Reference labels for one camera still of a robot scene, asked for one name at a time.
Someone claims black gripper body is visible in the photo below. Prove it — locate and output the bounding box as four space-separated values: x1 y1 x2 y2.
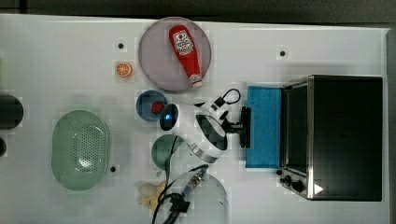
219 111 244 134

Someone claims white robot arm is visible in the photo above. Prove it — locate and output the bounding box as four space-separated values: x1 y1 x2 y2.
159 97 251 224

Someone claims black steel toaster oven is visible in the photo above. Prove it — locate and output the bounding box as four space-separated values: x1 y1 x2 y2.
277 75 383 202

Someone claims red strawberry toy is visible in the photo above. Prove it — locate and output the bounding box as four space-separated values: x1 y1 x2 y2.
151 102 165 114

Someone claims blue small bowl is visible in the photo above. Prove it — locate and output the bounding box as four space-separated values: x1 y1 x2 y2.
135 91 167 121

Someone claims lilac round plate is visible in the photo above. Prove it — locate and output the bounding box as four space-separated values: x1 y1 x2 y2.
138 17 211 91

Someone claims peeled banana toy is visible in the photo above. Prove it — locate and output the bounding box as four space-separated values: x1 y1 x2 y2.
138 182 165 213

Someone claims red ketchup bottle toy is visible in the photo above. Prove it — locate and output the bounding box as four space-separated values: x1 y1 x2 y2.
168 25 203 88

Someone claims orange slice toy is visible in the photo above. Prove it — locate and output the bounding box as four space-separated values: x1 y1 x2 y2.
115 62 134 77

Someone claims green oval colander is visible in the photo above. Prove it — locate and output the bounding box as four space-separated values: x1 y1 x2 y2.
51 110 110 191

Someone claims black frying pan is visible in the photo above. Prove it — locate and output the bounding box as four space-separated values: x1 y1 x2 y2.
0 95 24 130

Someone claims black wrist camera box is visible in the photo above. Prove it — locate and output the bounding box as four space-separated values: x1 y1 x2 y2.
215 88 241 107

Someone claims green cup with handle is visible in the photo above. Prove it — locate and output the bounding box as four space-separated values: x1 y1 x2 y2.
151 134 185 179

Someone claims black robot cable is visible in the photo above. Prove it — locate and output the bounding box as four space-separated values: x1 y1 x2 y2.
150 134 209 224

